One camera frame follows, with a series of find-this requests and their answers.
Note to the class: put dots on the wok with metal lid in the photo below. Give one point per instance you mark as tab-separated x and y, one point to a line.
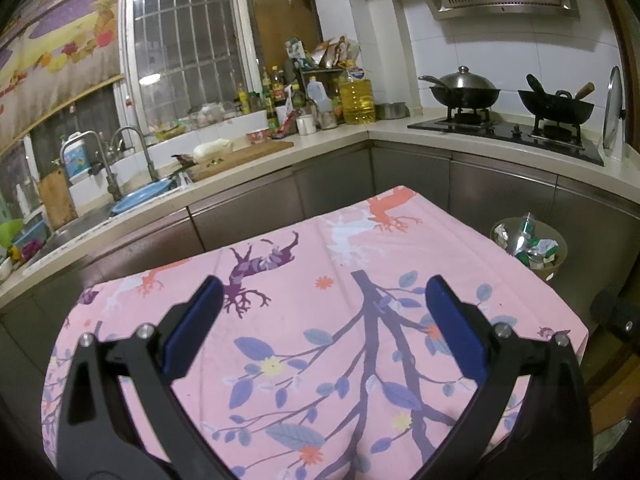
465	85

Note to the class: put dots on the pink floral tablecloth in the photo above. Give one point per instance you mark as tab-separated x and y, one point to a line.
310	310

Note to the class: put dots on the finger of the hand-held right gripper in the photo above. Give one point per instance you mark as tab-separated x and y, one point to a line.
617	317

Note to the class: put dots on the barred window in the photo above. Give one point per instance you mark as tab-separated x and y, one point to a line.
185	35

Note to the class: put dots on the silver foil bag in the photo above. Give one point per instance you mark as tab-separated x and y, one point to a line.
505	237

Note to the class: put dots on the dark kitchen utensil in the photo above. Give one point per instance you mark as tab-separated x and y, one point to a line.
182	160

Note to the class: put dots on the brown wooden panel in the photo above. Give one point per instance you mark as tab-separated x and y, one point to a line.
285	35

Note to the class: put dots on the blue plastic basket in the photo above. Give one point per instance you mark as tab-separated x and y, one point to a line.
32	240

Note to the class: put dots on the small metal container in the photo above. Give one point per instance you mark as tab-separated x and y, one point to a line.
391	111

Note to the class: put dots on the white radish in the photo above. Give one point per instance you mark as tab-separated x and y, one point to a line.
212	150

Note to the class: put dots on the white translucent plastic jug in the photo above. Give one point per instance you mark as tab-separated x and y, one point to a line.
319	97

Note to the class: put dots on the large cooking oil bottle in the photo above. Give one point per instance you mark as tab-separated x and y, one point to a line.
357	100

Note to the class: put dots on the white cup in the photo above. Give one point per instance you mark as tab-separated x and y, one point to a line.
306	125

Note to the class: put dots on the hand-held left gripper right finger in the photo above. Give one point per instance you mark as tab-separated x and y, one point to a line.
457	330

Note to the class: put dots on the green plastic scoop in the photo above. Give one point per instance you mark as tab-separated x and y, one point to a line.
11	232

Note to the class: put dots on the white jug blue label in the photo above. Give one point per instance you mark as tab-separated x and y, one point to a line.
77	160

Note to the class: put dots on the beige plastic bin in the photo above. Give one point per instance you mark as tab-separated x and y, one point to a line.
556	266

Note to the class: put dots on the blue plastic basin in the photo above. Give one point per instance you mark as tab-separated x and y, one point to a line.
142	199

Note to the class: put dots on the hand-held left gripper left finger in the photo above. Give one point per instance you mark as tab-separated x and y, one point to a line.
192	332

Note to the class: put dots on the black gas stove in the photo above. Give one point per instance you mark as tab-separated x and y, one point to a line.
505	132

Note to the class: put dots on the fruit printed roller blind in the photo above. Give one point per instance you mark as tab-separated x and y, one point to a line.
60	35

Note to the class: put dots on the row of sauce bottles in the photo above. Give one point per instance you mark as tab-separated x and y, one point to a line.
270	97

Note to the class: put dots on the red white bowl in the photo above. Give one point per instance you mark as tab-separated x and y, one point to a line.
258	137

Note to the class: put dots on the tall metal faucet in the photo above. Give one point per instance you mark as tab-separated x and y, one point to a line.
112	180
151	167

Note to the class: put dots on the black wok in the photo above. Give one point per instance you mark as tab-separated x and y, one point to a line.
555	105

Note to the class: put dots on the small wooden cutting board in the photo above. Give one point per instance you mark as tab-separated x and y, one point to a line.
57	200

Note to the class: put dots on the green white wrapper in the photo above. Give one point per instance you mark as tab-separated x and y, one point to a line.
539	251

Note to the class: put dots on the steel kitchen cabinets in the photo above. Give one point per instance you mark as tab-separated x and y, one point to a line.
410	170

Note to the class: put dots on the large wooden cutting board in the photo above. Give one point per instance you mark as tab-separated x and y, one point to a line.
250	155

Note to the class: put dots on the glass pot lid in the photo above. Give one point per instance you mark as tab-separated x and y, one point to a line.
612	110

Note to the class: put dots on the pile of food packets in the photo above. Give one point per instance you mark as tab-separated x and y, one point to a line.
325	52

